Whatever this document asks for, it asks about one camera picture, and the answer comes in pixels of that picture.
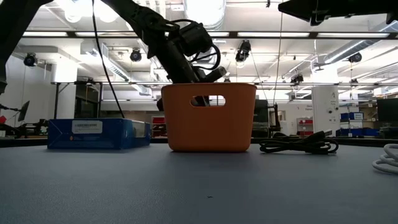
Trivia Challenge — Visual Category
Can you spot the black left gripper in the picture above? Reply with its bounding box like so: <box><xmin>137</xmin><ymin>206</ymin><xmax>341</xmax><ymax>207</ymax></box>
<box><xmin>161</xmin><ymin>40</ymin><xmax>228</xmax><ymax>107</ymax></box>

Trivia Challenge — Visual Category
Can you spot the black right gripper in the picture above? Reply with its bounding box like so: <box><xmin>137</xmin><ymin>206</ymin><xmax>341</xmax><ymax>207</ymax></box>
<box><xmin>278</xmin><ymin>0</ymin><xmax>398</xmax><ymax>26</ymax></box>

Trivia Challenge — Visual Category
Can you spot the black USB-C cable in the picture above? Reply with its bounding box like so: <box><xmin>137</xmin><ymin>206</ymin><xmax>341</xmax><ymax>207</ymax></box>
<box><xmin>258</xmin><ymin>130</ymin><xmax>340</xmax><ymax>156</ymax></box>

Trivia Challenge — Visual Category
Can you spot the white USB-C cable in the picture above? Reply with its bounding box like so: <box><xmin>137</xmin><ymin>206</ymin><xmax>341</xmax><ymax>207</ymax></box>
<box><xmin>372</xmin><ymin>143</ymin><xmax>398</xmax><ymax>175</ymax></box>

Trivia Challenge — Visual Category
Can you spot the orange plastic basket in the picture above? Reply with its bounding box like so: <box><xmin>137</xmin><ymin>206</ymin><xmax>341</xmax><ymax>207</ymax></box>
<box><xmin>160</xmin><ymin>82</ymin><xmax>257</xmax><ymax>153</ymax></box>

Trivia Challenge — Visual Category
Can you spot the shelf with red bins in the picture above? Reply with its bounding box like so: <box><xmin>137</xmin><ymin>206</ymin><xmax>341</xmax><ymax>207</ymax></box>
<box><xmin>297</xmin><ymin>117</ymin><xmax>314</xmax><ymax>137</ymax></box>
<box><xmin>151</xmin><ymin>116</ymin><xmax>166</xmax><ymax>138</ymax></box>

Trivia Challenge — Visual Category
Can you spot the overhead LED light bar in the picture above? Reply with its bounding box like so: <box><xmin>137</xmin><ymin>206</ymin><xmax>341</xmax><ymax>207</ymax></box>
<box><xmin>23</xmin><ymin>30</ymin><xmax>398</xmax><ymax>39</ymax></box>

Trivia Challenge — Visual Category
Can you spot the black equipment stand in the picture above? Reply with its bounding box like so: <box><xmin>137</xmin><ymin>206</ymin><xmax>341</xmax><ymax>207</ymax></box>
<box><xmin>252</xmin><ymin>99</ymin><xmax>282</xmax><ymax>138</ymax></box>

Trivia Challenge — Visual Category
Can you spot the blue controller retail box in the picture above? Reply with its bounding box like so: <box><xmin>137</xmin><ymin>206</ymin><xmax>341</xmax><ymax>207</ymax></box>
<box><xmin>47</xmin><ymin>118</ymin><xmax>152</xmax><ymax>151</ymax></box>

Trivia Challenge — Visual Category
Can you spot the grey-blue table mat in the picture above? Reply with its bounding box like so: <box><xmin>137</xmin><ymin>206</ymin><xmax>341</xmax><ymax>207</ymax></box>
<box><xmin>0</xmin><ymin>143</ymin><xmax>398</xmax><ymax>224</ymax></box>

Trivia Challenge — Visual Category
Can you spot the black metal rack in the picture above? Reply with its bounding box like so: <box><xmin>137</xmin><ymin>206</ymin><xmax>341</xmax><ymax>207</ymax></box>
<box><xmin>74</xmin><ymin>81</ymin><xmax>104</xmax><ymax>119</ymax></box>

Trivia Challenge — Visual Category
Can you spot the black computer monitor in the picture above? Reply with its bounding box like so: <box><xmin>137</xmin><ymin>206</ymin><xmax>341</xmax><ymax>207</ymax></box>
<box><xmin>377</xmin><ymin>98</ymin><xmax>398</xmax><ymax>123</ymax></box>

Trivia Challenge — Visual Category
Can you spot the shelf with blue bins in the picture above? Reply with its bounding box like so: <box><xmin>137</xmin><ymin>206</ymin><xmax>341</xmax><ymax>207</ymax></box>
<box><xmin>340</xmin><ymin>111</ymin><xmax>381</xmax><ymax>138</ymax></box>

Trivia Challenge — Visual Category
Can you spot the small tilted black monitor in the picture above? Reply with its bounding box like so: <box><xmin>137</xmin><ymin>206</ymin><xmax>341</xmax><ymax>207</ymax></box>
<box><xmin>17</xmin><ymin>100</ymin><xmax>31</xmax><ymax>123</ymax></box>

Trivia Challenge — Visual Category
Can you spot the thin hanging ceiling wire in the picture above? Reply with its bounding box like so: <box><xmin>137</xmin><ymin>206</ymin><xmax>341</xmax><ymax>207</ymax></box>
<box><xmin>272</xmin><ymin>12</ymin><xmax>284</xmax><ymax>105</ymax></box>

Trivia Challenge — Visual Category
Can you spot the black hanging arm cable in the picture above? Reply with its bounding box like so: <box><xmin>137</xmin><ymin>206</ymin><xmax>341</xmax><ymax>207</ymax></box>
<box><xmin>91</xmin><ymin>0</ymin><xmax>126</xmax><ymax>119</ymax></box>

